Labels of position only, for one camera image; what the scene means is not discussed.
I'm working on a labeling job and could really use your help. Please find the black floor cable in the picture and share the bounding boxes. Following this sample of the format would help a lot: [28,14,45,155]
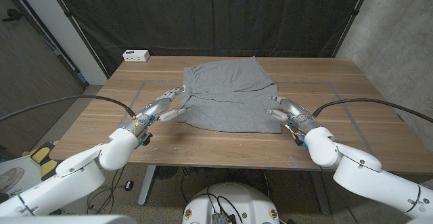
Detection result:
[86,166,127,215]

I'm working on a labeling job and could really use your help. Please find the grey sneaker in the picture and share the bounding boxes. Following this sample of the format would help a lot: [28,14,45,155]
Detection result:
[0,167,25,193]

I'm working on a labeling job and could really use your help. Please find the dark metal door rail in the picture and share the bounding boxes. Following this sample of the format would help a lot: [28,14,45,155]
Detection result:
[0,0,89,89]

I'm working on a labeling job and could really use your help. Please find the yellow and black tool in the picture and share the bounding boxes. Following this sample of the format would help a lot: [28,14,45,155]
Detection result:
[22,140,67,181]

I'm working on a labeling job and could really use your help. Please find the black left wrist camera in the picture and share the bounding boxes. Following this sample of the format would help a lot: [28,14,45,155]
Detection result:
[139,132,154,147]

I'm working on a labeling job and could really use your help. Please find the black backdrop stand pole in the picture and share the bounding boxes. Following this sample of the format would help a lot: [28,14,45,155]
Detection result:
[333,0,375,58]
[45,0,111,79]

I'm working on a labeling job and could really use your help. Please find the white power strip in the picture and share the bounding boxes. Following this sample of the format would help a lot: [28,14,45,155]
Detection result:
[122,49,151,63]

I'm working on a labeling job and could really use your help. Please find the white table leg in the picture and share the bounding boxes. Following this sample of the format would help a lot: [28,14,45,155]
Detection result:
[137,164,157,206]

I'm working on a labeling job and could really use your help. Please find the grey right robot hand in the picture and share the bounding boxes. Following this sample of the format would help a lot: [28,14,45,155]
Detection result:
[265,95,321,135]

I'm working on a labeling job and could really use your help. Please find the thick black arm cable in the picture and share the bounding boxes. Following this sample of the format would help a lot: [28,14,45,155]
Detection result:
[311,97,433,124]
[0,94,137,122]

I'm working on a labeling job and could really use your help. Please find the grey fabric shorts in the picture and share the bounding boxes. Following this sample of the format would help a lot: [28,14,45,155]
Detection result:
[175,55,283,134]

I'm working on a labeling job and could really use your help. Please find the grey electronics box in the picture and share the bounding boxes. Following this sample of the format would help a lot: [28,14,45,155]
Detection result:
[211,212,237,224]

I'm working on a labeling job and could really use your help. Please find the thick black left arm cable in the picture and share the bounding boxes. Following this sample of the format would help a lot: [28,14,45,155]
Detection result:
[0,94,137,122]

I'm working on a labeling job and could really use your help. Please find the black backdrop curtain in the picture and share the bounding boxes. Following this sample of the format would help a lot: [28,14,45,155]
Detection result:
[50,0,375,76]

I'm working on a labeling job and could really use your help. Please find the white robot torso dome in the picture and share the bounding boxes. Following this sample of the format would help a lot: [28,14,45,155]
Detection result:
[181,181,281,224]

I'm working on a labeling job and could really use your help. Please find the black round fan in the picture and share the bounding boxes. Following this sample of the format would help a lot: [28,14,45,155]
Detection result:
[156,165,179,180]

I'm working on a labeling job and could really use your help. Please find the grey table leg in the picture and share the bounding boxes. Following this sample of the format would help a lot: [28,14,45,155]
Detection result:
[309,171,332,215]

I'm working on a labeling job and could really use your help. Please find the black torso cable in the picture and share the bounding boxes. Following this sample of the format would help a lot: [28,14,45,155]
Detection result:
[199,192,245,224]

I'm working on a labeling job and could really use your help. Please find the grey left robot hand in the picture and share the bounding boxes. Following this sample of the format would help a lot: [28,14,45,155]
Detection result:
[123,86,192,137]

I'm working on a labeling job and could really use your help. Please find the black door handle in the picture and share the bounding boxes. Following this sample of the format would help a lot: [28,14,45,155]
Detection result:
[1,8,23,22]

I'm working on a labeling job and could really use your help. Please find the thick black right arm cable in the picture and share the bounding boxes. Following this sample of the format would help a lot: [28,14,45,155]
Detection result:
[311,97,433,124]

